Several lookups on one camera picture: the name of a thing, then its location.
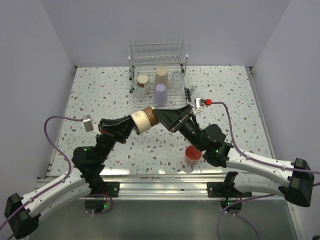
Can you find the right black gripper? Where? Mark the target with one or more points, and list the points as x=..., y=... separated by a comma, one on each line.
x=170, y=118

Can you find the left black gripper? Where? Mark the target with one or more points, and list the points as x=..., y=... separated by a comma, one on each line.
x=118, y=129

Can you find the purple plastic cup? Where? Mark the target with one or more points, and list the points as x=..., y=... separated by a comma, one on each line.
x=160, y=95

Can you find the steel cup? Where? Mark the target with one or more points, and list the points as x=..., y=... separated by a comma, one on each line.
x=143, y=82
x=144, y=120

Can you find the tan paper cup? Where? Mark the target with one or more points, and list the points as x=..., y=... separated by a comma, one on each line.
x=161, y=77

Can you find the large clear glass cup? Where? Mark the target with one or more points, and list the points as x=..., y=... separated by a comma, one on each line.
x=176, y=81

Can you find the red plastic cup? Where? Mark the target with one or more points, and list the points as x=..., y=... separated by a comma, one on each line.
x=192, y=155

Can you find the small clear glass cup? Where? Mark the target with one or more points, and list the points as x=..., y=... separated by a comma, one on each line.
x=140, y=93

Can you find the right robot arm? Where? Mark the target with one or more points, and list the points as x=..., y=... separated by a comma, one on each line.
x=293, y=180

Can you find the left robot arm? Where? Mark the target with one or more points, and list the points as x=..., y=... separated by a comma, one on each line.
x=81, y=179

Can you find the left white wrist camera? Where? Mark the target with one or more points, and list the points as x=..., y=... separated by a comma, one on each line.
x=88, y=124

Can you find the silver wire dish rack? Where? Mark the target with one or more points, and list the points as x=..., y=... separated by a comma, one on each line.
x=159, y=62

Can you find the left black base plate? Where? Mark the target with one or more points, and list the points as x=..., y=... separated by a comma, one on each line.
x=110, y=188

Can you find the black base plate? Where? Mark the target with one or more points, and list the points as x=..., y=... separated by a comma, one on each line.
x=110, y=188
x=217, y=190

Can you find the aluminium frame rail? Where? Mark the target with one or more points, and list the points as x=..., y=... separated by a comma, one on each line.
x=187, y=186

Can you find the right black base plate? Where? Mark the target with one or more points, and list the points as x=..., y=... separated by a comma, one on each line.
x=217, y=190

